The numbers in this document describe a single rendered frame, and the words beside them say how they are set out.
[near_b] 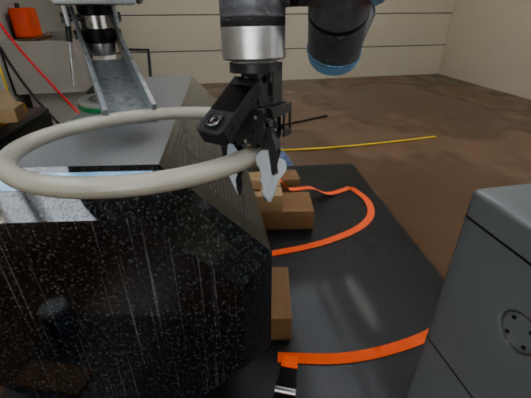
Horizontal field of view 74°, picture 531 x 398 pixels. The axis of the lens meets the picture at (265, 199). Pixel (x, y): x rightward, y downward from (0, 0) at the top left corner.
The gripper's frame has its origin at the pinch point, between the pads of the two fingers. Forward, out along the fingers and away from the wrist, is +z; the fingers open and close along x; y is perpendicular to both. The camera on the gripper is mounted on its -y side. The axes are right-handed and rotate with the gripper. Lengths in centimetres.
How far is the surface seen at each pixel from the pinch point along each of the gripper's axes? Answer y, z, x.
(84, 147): 3, 1, 51
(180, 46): 386, -4, 398
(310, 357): 44, 86, 8
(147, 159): 5.8, 1.5, 32.3
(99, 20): 30, -28, 75
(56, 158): -5, 1, 50
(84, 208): -8.2, 8.8, 37.0
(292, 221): 114, 75, 54
